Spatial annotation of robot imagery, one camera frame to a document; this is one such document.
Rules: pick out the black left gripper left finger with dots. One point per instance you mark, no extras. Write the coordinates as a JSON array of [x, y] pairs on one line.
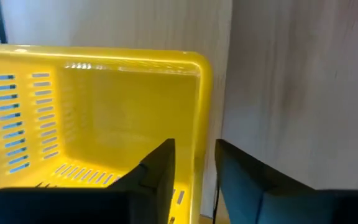
[[154, 174]]

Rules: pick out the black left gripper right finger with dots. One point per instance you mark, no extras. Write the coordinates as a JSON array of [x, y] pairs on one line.
[[247, 186]]

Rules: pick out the yellow plastic slotted basket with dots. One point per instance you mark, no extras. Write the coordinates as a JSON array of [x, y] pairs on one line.
[[120, 118]]

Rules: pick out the black floor tape strip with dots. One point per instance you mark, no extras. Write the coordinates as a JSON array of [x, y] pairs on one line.
[[0, 21]]

